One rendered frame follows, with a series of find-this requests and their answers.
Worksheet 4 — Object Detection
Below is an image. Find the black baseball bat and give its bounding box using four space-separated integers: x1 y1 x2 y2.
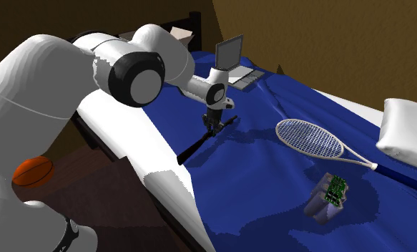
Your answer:
176 115 238 166

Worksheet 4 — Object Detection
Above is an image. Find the grey open laptop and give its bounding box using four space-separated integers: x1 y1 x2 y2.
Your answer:
215 34 266 91

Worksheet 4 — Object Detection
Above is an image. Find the bed with blue blanket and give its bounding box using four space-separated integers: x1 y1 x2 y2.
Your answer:
68 11 417 252

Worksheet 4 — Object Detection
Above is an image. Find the open cardboard box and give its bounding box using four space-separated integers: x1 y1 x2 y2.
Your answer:
168 26 196 48

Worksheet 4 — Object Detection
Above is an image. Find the battery pack green circuit board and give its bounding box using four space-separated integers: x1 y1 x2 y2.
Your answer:
303 171 350 226

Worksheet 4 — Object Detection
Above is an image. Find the orange basketball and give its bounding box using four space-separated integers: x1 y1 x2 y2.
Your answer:
11 155 55 190

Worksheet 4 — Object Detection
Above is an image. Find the white pillow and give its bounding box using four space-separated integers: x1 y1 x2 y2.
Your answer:
375 97 417 174

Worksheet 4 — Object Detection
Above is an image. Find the white tennis racket blue handle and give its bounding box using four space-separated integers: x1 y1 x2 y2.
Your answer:
275 118 417 197

